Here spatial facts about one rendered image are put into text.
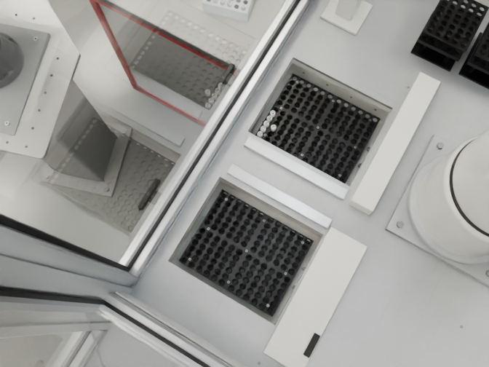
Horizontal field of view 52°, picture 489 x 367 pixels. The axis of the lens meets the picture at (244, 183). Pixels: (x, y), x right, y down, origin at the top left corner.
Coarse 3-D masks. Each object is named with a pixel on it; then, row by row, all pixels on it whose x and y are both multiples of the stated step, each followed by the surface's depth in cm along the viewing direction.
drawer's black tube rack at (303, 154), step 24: (288, 96) 112; (312, 96) 112; (336, 96) 112; (288, 120) 111; (312, 120) 111; (336, 120) 114; (360, 120) 111; (288, 144) 109; (312, 144) 112; (336, 144) 109; (360, 144) 113; (336, 168) 108
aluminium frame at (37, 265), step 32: (288, 32) 107; (224, 128) 101; (192, 192) 100; (0, 224) 45; (160, 224) 96; (0, 256) 45; (32, 256) 52; (64, 256) 59; (96, 256) 73; (0, 288) 48; (32, 288) 55; (64, 288) 64; (96, 288) 76; (128, 288) 94; (192, 352) 80
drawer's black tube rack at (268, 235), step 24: (216, 216) 105; (240, 216) 108; (264, 216) 105; (216, 240) 107; (240, 240) 104; (264, 240) 104; (288, 240) 107; (312, 240) 104; (192, 264) 106; (216, 264) 103; (240, 264) 103; (264, 264) 106; (288, 264) 103; (240, 288) 101; (264, 288) 101
